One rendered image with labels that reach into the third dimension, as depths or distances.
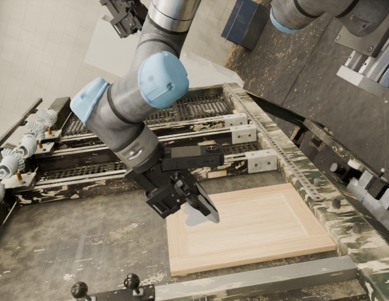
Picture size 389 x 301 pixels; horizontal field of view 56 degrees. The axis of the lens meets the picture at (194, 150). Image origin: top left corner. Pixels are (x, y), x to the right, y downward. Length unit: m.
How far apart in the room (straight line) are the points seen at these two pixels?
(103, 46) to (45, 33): 1.77
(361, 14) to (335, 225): 0.60
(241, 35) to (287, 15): 4.11
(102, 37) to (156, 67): 4.33
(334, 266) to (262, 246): 0.21
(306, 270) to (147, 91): 0.69
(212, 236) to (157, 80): 0.75
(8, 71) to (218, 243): 5.92
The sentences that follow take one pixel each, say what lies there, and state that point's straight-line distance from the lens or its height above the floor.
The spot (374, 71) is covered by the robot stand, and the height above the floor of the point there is 0.97.
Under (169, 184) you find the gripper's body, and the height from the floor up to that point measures 1.48.
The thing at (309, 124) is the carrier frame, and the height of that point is 0.18.
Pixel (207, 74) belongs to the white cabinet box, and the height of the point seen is 0.52.
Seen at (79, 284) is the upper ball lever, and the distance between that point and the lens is 0.91.
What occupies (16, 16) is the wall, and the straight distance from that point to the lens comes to 6.53.
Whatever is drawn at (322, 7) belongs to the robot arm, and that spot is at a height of 1.19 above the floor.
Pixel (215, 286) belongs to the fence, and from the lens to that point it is 0.99.
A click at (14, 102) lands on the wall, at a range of 6.91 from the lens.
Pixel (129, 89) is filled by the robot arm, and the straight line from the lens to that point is 0.55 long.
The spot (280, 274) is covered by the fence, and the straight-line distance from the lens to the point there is 1.02.
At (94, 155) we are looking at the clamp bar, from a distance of 1.82.
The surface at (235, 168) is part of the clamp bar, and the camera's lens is 1.52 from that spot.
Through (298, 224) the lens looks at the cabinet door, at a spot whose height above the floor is 0.94.
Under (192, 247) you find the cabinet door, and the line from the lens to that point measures 1.15.
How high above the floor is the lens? 1.64
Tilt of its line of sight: 16 degrees down
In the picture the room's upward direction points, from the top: 70 degrees counter-clockwise
